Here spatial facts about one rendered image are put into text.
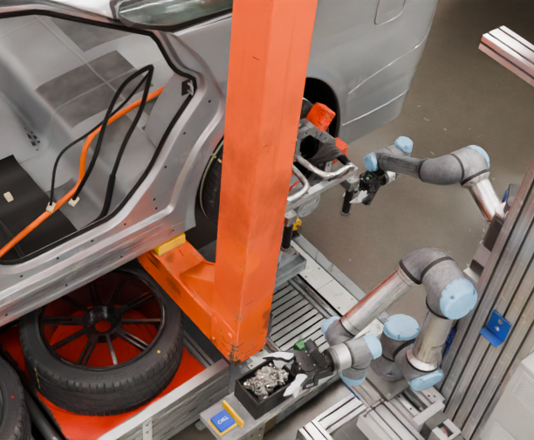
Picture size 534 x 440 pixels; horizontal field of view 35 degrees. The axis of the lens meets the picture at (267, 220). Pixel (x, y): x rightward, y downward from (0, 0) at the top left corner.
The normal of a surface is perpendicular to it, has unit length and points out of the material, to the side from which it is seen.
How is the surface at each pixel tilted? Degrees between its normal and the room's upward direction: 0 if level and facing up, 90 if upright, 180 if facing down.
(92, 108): 6
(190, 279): 90
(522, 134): 0
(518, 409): 90
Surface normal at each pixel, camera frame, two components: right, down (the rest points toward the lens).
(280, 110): 0.64, 0.60
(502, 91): 0.09, -0.68
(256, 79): -0.76, 0.43
